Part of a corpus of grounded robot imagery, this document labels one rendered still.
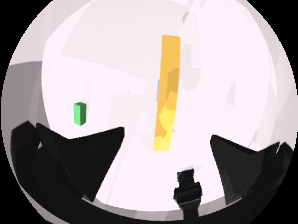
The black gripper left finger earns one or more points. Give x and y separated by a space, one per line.
86 159

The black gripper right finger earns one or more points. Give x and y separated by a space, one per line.
238 166

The yellow bar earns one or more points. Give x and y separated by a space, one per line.
167 92

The green rectangular block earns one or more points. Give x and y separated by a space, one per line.
79 113

